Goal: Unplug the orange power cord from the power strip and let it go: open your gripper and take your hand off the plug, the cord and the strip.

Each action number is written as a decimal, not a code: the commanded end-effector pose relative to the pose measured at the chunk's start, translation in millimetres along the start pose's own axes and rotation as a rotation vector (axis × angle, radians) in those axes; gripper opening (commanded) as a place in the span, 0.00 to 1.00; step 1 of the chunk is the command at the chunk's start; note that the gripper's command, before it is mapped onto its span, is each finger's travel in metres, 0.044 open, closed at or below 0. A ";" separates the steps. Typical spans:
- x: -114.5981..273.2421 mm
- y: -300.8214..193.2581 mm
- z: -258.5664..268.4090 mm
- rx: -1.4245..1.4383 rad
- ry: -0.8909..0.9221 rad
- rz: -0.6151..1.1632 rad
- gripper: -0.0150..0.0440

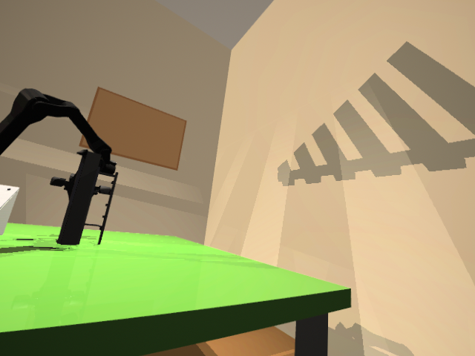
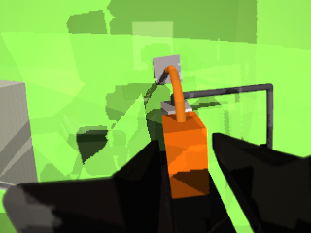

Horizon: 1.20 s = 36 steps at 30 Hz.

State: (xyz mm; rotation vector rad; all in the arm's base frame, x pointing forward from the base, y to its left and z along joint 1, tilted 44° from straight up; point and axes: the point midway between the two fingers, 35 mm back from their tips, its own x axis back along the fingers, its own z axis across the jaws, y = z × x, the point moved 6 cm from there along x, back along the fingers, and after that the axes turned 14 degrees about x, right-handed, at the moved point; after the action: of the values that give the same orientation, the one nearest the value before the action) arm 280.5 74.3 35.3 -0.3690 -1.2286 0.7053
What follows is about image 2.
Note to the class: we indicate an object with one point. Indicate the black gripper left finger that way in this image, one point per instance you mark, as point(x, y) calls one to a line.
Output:
point(126, 202)

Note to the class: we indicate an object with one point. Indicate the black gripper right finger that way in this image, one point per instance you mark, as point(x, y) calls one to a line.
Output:
point(273, 188)

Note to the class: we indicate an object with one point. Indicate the orange power plug with cord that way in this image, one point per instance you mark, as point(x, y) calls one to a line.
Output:
point(186, 143)

